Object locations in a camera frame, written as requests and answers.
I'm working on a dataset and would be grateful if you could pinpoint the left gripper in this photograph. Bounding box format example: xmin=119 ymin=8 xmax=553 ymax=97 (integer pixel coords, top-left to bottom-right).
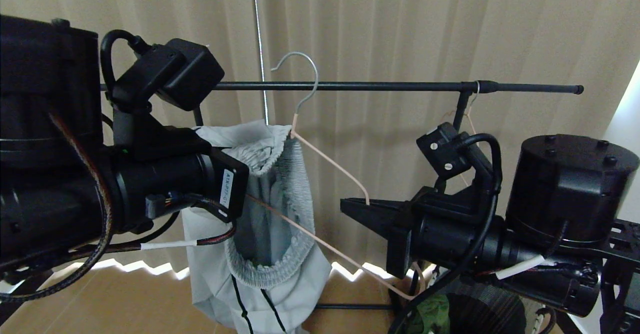
xmin=106 ymin=145 xmax=251 ymax=236

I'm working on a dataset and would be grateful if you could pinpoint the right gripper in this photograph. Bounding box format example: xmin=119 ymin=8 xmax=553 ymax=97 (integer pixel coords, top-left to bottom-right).
xmin=386 ymin=198 xmax=509 ymax=281

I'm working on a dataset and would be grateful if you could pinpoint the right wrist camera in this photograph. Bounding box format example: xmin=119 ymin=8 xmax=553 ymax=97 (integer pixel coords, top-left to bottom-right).
xmin=416 ymin=121 xmax=501 ymax=210

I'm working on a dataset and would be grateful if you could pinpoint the white laundry basket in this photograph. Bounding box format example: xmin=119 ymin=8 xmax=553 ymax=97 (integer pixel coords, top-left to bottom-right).
xmin=422 ymin=266 xmax=557 ymax=334

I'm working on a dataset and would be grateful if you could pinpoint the beige curtain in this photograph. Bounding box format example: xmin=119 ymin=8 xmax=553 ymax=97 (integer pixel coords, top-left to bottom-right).
xmin=0 ymin=0 xmax=640 ymax=280

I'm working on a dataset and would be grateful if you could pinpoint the black clothes rack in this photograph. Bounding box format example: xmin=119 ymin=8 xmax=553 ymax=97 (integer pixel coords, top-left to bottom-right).
xmin=192 ymin=80 xmax=585 ymax=311

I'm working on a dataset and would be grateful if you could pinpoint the pink clothes hanger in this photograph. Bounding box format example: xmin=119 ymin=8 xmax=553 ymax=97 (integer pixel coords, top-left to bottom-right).
xmin=445 ymin=94 xmax=481 ymax=140
xmin=245 ymin=51 xmax=427 ymax=301

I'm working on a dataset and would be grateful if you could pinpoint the green garment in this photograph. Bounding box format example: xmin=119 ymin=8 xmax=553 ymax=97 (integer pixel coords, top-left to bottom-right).
xmin=405 ymin=294 xmax=451 ymax=334

